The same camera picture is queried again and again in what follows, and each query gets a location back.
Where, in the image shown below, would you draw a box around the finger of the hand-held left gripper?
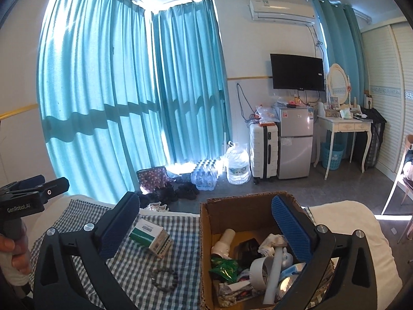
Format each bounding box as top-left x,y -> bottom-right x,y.
34,177 -> 70,203
0,174 -> 46,192

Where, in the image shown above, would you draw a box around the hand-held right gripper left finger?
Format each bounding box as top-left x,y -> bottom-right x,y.
32,191 -> 141,310

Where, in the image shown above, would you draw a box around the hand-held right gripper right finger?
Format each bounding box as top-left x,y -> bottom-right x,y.
270,194 -> 378,310

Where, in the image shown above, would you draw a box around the blue white packet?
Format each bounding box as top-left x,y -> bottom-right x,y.
279,262 -> 306,281

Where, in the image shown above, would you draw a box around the black pouch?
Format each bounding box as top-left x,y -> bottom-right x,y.
237,238 -> 262,262

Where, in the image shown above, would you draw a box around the white tape roll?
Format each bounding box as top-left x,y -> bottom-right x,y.
250,257 -> 278,289

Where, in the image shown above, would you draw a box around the white plastic tube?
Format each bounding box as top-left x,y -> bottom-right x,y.
263,245 -> 294,305

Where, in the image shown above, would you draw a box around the clear plastic bowl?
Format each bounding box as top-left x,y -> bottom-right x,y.
276,274 -> 300,301

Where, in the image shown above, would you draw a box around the white thermos bottle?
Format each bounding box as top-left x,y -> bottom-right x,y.
211,229 -> 236,260

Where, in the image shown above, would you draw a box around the green snack packet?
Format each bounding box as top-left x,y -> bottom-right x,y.
210,255 -> 242,282

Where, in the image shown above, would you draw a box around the brown cardboard box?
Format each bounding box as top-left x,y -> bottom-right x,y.
198,191 -> 336,310

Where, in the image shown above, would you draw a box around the floral tissue pack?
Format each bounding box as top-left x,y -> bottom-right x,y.
218,281 -> 265,307

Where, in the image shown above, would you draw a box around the person's left hand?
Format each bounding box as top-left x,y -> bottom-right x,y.
0,231 -> 32,269

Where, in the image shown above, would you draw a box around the green white carton box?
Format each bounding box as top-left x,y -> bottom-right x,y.
129,218 -> 175,259

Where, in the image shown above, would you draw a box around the white lace slippers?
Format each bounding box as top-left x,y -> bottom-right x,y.
144,201 -> 170,212

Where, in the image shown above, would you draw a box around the purple polka dot bag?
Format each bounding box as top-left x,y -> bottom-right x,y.
136,166 -> 168,192

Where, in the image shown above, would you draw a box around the green white checkered blanket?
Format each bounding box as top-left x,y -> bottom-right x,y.
29,198 -> 202,310

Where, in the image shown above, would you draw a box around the white duvet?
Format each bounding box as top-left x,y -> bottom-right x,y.
305,200 -> 404,298

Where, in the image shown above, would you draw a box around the pile of black shoes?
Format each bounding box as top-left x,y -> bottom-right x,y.
137,182 -> 201,205

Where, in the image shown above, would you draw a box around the large clear water jug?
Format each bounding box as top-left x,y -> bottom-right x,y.
226,141 -> 251,185

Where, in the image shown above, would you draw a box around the blue plastic basket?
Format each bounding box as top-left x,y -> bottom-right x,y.
320,142 -> 344,170

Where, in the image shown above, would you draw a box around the white suitcase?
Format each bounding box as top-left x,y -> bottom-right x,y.
249,123 -> 279,184

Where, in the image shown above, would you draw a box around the pack of water bottles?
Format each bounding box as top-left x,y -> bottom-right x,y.
191,159 -> 226,190

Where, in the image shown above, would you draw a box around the silver small fridge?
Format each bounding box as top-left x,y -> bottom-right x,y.
277,103 -> 314,180

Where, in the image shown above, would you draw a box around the white dressing table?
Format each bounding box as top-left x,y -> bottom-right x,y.
313,103 -> 374,180

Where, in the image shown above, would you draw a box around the pile of clear plastic bags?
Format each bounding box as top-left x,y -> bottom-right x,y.
255,103 -> 280,126

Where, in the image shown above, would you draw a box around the teal curtain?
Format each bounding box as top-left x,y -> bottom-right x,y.
37,0 -> 168,197
151,0 -> 233,168
311,0 -> 368,104

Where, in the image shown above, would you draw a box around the black bag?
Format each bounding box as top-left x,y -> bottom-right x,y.
352,106 -> 387,168

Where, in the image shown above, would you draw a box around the clothes pile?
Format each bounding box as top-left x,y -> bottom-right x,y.
403,152 -> 413,181

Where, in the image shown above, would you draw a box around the wooden chair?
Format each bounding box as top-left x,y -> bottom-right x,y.
381,135 -> 413,244

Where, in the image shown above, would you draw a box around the white oval mirror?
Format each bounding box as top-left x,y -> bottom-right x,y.
327,64 -> 351,105

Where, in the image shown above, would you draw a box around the black flat television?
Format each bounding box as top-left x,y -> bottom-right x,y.
270,53 -> 325,92

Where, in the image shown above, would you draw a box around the white slatted wardrobe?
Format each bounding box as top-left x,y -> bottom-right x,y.
361,22 -> 413,181

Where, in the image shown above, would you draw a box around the white air conditioner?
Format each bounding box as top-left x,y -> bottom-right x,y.
248,0 -> 316,25

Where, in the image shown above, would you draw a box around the black bead bracelet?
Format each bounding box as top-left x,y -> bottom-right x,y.
150,265 -> 179,291

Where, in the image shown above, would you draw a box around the black wall cable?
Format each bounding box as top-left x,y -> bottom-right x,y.
236,83 -> 259,126

